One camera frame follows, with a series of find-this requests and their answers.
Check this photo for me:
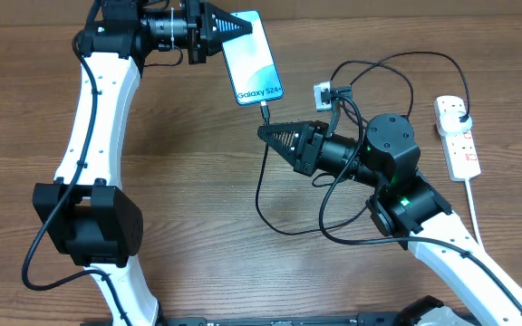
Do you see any blue Galaxy smartphone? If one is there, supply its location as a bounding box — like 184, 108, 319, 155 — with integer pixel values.
222, 10, 284, 106

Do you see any white charger plug adapter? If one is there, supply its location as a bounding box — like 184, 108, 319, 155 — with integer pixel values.
437, 112, 473, 137

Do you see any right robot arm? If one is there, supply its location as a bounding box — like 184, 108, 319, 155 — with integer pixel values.
257, 114, 522, 325

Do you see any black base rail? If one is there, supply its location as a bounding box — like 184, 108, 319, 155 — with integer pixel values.
157, 312, 398, 326

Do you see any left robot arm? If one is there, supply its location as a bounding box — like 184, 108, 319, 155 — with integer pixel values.
33, 0, 253, 325

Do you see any white power strip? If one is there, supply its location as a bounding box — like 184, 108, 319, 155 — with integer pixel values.
433, 95, 481, 181

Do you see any black USB charging cable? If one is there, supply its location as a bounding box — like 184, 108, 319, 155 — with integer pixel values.
255, 51, 471, 237

